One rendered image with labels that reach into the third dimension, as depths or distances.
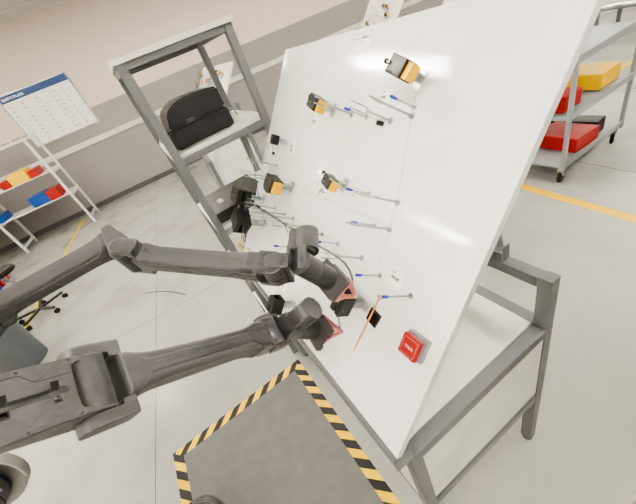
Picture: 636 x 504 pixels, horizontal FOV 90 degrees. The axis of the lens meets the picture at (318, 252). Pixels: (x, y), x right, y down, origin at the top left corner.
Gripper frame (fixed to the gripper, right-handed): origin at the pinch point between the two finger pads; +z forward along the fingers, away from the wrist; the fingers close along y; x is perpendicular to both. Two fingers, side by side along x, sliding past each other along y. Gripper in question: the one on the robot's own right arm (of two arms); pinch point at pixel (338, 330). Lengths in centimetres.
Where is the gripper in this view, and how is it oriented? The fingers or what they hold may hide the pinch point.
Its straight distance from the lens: 94.0
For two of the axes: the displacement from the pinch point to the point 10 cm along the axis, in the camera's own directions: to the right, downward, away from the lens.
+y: -4.5, -5.3, 7.2
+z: 7.5, 2.1, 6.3
